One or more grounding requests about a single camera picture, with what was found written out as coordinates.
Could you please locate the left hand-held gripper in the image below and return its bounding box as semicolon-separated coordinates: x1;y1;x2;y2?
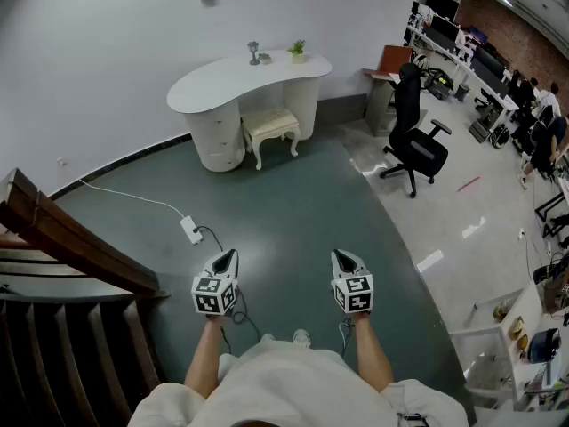
190;248;242;318

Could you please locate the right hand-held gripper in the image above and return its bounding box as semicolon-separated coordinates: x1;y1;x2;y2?
331;249;374;316

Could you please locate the cream upholstered stool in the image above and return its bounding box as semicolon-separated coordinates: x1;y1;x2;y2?
240;107;301;172

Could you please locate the white curved desk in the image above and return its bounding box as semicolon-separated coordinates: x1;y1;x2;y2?
166;50;333;173

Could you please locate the person's left forearm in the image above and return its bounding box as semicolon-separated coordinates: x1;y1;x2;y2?
184;314;228;399

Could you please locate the person's right forearm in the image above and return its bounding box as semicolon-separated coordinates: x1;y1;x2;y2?
350;311;397;393

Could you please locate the white power strip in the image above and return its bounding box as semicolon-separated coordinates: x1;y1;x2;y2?
180;214;204;246

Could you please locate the person's off-white shirt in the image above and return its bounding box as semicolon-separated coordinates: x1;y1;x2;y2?
126;342;470;427

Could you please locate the black office chair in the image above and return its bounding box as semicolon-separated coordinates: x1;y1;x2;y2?
379;62;453;199

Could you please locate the white open shelf unit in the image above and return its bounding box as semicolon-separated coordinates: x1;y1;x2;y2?
448;278;569;417

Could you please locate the dark equipment with yellow balls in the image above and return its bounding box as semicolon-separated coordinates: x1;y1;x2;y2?
420;67;454;101

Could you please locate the dark blue helmet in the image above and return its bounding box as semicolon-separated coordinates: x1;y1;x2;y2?
526;328;562;364

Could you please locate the brown board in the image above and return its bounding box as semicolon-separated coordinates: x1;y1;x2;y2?
377;44;414;77

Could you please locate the green plant in white pot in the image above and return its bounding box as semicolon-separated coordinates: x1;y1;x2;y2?
286;39;308;65

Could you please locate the long white office desk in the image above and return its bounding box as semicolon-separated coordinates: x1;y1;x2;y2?
406;24;521;111

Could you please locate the row of black monitors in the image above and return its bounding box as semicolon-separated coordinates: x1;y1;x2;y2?
411;0;512;100

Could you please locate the thin gripper cable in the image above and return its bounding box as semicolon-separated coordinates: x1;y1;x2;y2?
338;318;355;358

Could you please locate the white power cable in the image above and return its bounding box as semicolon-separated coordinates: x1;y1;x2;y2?
78;178;188;220

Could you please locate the black metal table frame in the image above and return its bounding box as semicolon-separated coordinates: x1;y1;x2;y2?
535;191;569;239

